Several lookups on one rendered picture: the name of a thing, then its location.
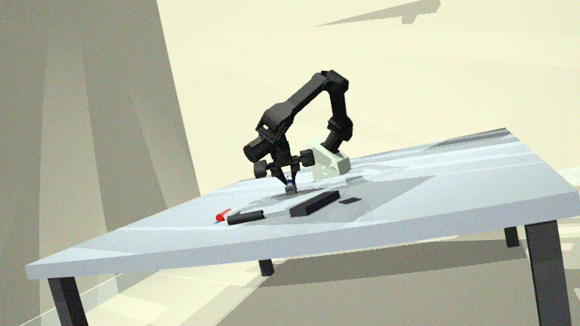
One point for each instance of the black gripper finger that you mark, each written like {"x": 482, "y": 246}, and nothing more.
{"x": 280, "y": 176}
{"x": 294, "y": 172}

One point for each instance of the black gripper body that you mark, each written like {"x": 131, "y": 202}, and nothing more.
{"x": 281, "y": 158}

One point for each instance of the black screwdriver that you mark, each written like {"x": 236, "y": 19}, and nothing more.
{"x": 249, "y": 216}

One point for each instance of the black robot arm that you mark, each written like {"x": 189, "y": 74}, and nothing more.
{"x": 279, "y": 117}

